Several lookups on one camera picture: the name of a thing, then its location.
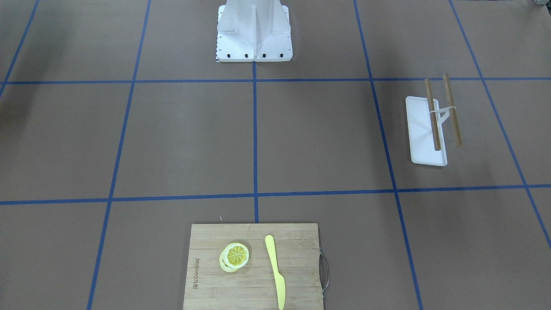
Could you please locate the yellow plastic knife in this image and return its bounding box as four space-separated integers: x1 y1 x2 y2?
264 234 287 310

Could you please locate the bamboo cutting board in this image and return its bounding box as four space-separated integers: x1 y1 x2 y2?
183 223 324 310

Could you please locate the white rack tray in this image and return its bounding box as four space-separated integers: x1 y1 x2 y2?
405 96 449 167

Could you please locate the wooden rack rod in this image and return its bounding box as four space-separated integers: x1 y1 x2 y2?
424 78 441 151
443 73 463 147

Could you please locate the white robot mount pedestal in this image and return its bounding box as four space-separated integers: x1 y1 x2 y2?
215 0 293 62

